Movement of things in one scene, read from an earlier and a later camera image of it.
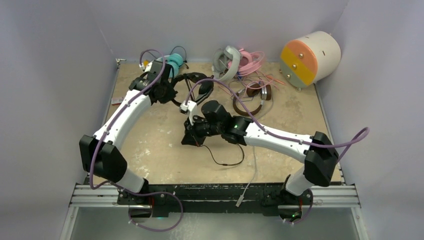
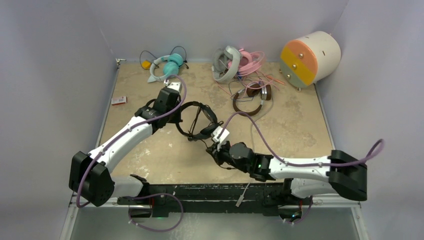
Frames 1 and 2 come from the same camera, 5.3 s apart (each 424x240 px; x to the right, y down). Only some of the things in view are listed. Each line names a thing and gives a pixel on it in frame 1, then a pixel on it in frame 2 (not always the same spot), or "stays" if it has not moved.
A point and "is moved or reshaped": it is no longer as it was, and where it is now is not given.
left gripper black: (170, 95) to (173, 120)
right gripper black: (191, 137) to (215, 152)
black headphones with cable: (206, 90) is moved or reshaped
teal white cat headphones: (175, 60) stays
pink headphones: (249, 62) stays
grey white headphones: (225, 62) stays
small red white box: (116, 101) stays
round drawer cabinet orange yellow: (310, 59) stays
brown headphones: (252, 90) stays
